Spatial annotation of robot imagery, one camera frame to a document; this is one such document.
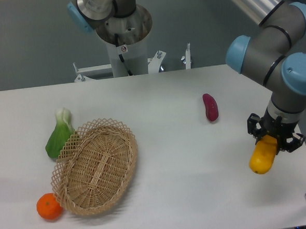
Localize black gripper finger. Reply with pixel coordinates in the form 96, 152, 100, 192
277, 133, 305, 153
247, 113, 264, 144

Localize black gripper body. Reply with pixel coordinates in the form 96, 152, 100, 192
259, 110, 298, 140

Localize yellow mango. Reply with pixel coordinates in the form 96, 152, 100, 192
249, 135, 278, 175

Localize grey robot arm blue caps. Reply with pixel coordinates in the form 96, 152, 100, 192
67, 0, 306, 152

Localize woven wicker basket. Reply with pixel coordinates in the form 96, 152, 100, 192
51, 119, 138, 216

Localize purple sweet potato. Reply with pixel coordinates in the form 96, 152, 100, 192
202, 94, 219, 122

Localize green bok choy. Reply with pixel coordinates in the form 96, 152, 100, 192
45, 107, 75, 159

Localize orange tangerine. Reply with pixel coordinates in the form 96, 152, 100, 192
36, 193, 63, 221

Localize white table clamp bracket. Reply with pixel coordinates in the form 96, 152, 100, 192
181, 43, 192, 69

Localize black cable on pedestal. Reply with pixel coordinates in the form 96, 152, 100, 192
114, 32, 133, 77

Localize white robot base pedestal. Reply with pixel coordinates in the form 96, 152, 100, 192
73, 39, 166, 82

